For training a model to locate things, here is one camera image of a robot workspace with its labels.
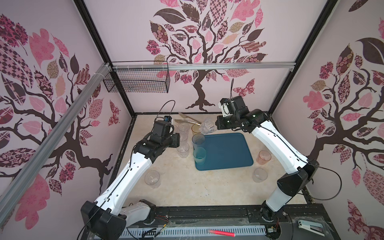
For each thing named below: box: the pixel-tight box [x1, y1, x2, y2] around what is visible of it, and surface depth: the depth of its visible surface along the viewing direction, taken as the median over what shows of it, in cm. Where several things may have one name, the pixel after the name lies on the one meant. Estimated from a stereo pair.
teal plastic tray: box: [195, 132, 254, 171], surface depth 94 cm
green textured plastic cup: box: [193, 147, 206, 166], surface depth 92 cm
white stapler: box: [298, 220, 325, 237], surface depth 70 cm
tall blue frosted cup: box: [192, 133, 205, 150], surface depth 95 cm
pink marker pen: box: [207, 229, 236, 238], surface depth 71 cm
